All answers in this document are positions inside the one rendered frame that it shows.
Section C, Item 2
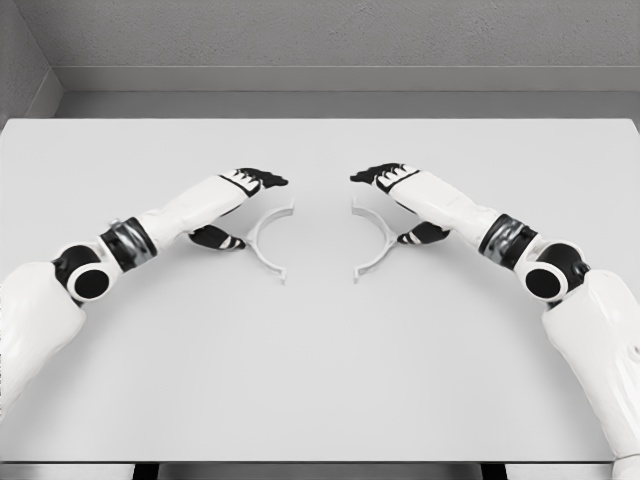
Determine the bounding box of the white pipe clamp half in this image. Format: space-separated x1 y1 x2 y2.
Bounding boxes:
244 197 298 288
350 196 402 288

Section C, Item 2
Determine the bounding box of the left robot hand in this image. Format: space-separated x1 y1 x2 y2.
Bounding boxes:
171 167 291 251

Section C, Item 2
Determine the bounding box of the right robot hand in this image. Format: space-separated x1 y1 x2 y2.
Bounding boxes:
349 162 472 247

